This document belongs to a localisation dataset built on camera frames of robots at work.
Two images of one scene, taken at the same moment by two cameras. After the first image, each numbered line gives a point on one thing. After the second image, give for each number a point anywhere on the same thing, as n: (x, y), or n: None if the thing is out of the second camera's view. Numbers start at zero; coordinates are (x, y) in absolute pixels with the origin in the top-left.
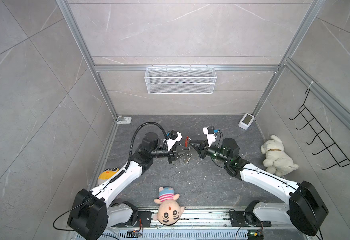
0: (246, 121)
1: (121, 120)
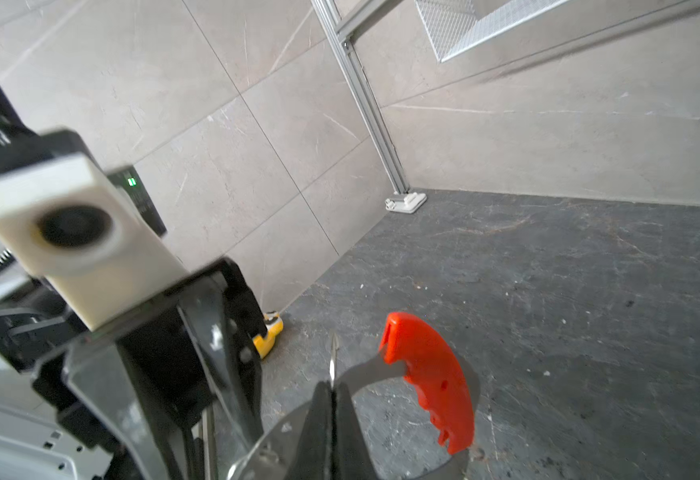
0: None
1: (407, 205)
